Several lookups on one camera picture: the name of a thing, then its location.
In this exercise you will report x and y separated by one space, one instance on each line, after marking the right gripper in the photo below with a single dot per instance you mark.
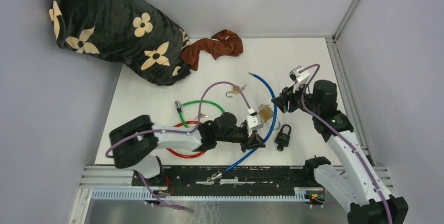
287 94

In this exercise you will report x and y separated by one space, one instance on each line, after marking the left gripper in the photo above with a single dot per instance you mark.
254 141

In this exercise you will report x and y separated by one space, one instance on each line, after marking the blue cable lock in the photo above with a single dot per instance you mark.
274 111

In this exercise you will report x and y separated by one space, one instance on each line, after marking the red cable lock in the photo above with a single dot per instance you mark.
186 156

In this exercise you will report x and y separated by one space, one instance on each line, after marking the green cable lock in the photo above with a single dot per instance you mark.
179 107

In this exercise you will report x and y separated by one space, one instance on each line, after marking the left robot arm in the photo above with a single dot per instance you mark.
133 142

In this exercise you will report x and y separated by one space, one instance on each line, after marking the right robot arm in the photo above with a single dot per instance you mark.
362 194

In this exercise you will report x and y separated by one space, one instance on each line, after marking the black padlock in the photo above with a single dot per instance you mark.
283 137

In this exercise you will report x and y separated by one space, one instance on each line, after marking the small brass padlock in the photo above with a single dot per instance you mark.
235 90

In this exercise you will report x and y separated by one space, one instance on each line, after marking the brown towel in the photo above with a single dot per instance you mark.
224 42

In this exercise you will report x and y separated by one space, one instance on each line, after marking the black floral plush blanket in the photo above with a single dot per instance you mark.
133 33

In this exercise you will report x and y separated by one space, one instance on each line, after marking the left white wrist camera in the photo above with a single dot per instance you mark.
254 121

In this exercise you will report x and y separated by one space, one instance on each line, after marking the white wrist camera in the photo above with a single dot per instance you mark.
254 121
299 77

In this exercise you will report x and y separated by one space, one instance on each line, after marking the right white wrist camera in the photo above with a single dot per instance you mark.
299 77

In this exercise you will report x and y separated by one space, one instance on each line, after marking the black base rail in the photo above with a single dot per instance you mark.
193 180

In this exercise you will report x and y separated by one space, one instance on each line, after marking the white cable duct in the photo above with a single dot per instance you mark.
144 194

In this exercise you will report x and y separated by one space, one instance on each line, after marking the aluminium frame rail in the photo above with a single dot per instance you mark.
347 93

